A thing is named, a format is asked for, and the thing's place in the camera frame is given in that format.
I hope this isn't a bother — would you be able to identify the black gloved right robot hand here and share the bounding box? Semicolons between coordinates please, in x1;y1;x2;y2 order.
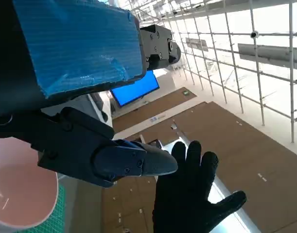
152;140;247;233

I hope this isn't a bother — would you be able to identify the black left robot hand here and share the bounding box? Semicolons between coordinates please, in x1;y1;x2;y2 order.
0;0;182;189

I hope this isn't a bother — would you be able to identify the pink bowl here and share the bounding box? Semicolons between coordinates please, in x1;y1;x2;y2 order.
0;138;59;230

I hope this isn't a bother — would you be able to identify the blue screen monitor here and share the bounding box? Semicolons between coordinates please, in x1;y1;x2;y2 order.
110;70;160;108

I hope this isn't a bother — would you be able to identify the grey ceiling light panel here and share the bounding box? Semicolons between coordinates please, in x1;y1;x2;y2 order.
185;37;209;52
237;43;297;70

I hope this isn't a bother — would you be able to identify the green cutting mat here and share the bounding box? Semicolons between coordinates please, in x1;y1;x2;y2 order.
36;183;66;233

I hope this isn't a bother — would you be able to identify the white metal pipe grid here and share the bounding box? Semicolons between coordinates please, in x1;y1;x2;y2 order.
128;0;297;144

